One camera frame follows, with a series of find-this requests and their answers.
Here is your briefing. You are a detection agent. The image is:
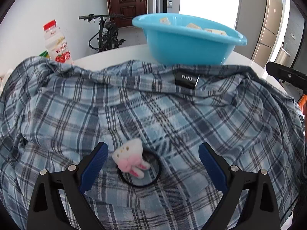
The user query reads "small black box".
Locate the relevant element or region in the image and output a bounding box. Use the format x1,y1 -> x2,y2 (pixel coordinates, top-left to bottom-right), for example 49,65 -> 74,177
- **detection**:
175,72 -> 199,89

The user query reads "blue plaid shirt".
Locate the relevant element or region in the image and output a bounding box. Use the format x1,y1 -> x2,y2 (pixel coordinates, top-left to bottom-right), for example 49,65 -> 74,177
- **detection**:
1,57 -> 306,229

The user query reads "person's right hand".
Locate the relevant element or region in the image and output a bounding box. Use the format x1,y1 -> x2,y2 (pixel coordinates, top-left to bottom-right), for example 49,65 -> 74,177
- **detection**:
302,102 -> 307,116

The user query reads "beige orange-top carton box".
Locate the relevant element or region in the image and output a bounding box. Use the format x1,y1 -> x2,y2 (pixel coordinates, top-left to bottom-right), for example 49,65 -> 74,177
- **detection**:
159,17 -> 171,25

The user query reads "red white cigarette box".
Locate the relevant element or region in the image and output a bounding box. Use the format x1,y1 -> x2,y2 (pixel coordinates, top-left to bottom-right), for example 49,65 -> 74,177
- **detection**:
186,23 -> 202,30

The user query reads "black bicycle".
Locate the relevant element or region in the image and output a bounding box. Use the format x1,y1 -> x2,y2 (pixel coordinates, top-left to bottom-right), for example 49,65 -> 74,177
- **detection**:
78,14 -> 125,53

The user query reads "white tissue pack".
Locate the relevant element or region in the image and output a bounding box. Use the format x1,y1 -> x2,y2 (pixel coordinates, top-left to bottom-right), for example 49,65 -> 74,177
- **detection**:
204,29 -> 227,36

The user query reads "white yogurt drink bottle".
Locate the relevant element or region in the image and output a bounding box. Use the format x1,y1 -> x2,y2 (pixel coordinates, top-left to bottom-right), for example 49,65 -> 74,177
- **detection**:
43,20 -> 73,64

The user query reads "pink bunny hair tie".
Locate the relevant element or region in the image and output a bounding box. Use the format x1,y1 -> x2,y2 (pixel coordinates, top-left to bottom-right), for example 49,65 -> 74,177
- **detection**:
112,137 -> 163,188

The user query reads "light blue plastic basin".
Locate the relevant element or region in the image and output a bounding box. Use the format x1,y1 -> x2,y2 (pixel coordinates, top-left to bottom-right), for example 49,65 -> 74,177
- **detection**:
132,13 -> 248,65

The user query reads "beige refrigerator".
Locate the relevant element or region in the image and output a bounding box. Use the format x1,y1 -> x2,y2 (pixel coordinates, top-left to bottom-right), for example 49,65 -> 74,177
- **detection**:
251,0 -> 285,67

